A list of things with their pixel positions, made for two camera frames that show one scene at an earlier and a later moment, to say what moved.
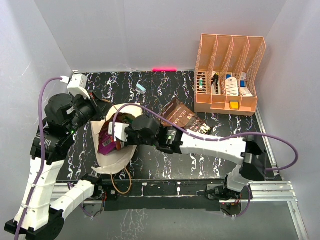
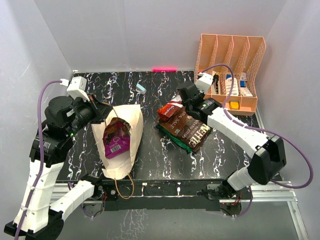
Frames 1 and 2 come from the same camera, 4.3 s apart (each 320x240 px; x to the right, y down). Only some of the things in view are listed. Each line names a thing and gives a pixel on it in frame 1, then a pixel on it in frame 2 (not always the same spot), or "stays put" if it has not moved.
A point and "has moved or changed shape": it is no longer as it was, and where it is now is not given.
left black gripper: [101, 107] stays put
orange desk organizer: [225, 74] stays put
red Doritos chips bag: [119, 145] → [171, 108]
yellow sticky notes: [234, 104] stays put
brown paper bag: [108, 164] has moved or changed shape
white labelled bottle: [231, 86] stays put
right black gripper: [129, 142] → [201, 92]
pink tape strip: [164, 69] stays put
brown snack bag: [177, 111] stays put
